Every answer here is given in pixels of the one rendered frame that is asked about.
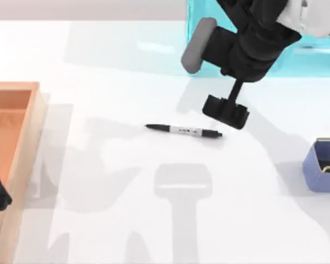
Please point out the black marker pen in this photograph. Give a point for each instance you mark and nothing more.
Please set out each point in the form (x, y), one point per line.
(182, 130)

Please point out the blue box with gold rim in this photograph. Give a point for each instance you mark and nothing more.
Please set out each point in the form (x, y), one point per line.
(316, 170)

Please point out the shallow salmon-coloured box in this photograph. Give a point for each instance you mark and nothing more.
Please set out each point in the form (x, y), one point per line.
(13, 132)

